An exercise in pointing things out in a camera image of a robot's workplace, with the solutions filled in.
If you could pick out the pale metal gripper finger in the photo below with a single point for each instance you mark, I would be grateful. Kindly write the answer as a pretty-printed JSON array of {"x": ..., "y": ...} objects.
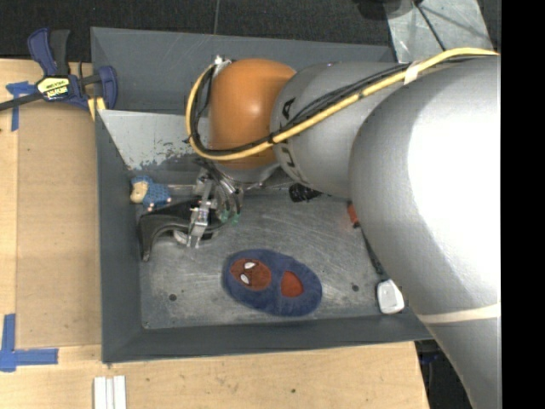
[
  {"x": 192, "y": 228},
  {"x": 202, "y": 224}
]

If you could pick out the black curved shoe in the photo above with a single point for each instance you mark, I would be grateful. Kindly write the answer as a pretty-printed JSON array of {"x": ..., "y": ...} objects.
[{"x": 164, "y": 217}]

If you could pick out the blue toy figure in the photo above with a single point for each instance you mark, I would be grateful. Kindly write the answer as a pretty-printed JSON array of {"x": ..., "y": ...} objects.
[{"x": 154, "y": 193}]

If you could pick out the grey metal bin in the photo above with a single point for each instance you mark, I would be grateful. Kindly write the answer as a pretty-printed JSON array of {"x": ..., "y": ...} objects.
[{"x": 191, "y": 296}]

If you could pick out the blue round cloth red face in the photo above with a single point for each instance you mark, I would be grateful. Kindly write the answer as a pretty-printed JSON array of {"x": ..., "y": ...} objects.
[{"x": 266, "y": 294}]

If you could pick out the red-orange small object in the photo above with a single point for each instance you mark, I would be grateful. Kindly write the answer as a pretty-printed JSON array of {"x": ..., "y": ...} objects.
[{"x": 353, "y": 215}]

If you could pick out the pale wood board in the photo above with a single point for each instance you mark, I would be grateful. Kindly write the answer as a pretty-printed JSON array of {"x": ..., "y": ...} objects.
[{"x": 55, "y": 228}]

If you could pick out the white plug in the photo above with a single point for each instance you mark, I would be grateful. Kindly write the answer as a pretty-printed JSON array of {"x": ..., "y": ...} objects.
[{"x": 389, "y": 297}]

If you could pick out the black cylinder on white bracket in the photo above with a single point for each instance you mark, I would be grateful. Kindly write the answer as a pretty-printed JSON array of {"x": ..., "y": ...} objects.
[{"x": 303, "y": 192}]

